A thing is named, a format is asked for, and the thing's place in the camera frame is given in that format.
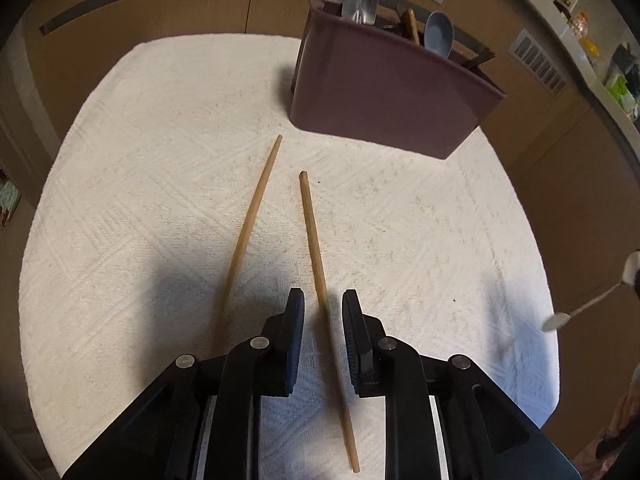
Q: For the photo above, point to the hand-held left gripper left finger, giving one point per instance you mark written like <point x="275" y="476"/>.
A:
<point x="295" y="340"/>

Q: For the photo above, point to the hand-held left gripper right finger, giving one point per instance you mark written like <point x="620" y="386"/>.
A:
<point x="352" y="345"/>

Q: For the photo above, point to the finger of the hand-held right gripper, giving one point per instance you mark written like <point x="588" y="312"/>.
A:
<point x="636" y="285"/>

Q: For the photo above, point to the white plastic spoon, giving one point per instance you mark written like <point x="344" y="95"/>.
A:
<point x="556" y="321"/>

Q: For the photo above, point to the wooden chopstick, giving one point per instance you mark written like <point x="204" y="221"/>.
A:
<point x="312" y="230"/>
<point x="250" y="225"/>

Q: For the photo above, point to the maroon plastic utensil bin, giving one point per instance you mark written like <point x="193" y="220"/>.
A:
<point x="380" y="90"/>

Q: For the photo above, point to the blue spoon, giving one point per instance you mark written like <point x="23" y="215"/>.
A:
<point x="439" y="34"/>

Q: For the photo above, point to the wooden spoon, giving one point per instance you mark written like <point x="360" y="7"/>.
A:
<point x="411" y="25"/>

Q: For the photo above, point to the metal spatula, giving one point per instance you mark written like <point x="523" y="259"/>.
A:
<point x="360" y="2"/>

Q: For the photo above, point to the green white packet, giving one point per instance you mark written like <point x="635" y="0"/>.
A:
<point x="619" y="89"/>

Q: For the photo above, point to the white textured cloth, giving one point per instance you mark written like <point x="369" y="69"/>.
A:
<point x="150" y="160"/>

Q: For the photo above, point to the yellow object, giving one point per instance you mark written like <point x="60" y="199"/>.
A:
<point x="591" y="49"/>

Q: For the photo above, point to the short grey vent grille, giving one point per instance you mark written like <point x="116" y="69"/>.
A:
<point x="537" y="62"/>

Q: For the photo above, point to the black utensil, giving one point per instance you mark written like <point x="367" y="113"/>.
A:
<point x="477" y="61"/>

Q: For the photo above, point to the patterned bag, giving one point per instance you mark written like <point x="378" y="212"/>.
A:
<point x="7" y="200"/>

